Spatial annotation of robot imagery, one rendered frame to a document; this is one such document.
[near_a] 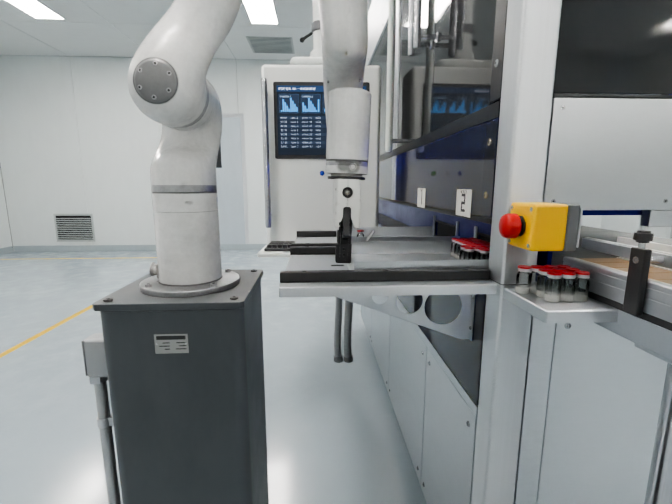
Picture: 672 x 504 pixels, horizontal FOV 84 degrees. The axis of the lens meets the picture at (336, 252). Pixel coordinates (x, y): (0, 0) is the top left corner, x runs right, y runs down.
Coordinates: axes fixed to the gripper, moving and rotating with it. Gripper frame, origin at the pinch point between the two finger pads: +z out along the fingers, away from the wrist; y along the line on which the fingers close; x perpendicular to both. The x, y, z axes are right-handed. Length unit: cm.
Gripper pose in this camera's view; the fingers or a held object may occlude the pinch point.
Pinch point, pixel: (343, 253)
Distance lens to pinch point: 77.3
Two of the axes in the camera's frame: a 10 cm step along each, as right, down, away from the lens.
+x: -10.0, -0.3, -0.6
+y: -0.5, -1.8, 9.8
